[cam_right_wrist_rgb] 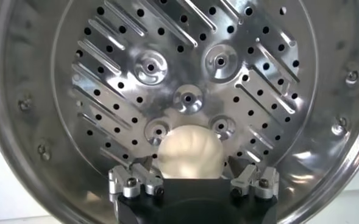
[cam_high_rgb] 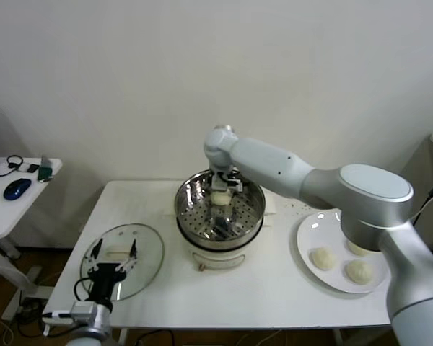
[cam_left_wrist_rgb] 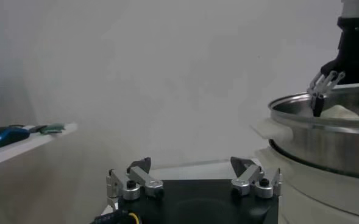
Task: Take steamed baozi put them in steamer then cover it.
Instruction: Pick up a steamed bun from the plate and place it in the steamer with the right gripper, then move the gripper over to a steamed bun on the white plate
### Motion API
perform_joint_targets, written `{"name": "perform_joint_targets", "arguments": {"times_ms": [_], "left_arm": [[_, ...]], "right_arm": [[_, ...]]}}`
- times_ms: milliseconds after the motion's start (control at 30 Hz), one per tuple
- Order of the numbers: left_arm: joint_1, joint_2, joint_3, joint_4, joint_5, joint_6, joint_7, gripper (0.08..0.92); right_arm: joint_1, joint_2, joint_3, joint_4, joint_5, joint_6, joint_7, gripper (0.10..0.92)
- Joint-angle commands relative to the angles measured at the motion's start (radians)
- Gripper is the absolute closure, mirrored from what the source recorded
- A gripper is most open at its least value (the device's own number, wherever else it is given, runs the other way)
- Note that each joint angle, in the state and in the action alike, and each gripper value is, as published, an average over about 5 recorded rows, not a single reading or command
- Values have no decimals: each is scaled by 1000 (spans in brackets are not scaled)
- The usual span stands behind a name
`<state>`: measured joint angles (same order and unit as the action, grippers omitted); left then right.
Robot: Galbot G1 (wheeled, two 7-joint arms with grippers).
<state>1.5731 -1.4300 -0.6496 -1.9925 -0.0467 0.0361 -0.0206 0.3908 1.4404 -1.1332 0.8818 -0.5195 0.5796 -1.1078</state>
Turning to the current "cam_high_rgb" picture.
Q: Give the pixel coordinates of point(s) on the large white plate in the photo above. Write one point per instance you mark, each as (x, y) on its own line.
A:
(310, 230)

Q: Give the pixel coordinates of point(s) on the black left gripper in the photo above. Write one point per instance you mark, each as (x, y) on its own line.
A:
(102, 281)

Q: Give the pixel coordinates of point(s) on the floor power strip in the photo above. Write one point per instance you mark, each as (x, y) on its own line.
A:
(32, 305)

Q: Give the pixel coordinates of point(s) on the stainless steel steamer basket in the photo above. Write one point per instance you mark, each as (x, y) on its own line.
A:
(191, 202)

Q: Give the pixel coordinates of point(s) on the blue computer mouse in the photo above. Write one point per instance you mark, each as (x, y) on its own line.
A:
(17, 190)

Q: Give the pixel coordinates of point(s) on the white steamed baozi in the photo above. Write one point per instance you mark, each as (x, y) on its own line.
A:
(324, 258)
(359, 272)
(220, 199)
(357, 251)

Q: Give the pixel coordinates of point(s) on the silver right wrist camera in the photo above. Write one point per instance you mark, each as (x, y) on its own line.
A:
(236, 184)

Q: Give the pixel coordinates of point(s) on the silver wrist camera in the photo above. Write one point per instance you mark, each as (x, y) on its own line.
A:
(83, 310)
(236, 184)

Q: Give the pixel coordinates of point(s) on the white side desk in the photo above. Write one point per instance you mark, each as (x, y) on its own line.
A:
(7, 223)

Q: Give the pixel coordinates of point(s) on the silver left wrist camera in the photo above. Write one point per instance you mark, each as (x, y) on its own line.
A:
(83, 310)

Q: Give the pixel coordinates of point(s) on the small white adapter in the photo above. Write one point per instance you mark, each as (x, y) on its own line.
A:
(24, 167)

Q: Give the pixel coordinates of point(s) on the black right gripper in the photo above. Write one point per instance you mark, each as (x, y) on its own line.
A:
(220, 182)

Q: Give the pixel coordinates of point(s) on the small black device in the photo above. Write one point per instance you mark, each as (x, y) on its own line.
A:
(33, 168)

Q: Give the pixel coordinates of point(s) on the steel steamer pot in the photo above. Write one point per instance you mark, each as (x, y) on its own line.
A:
(220, 257)

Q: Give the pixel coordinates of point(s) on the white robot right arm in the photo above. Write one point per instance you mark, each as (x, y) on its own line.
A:
(274, 162)

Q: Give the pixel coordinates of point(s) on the round glass pot lid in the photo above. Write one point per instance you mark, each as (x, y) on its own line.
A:
(148, 281)

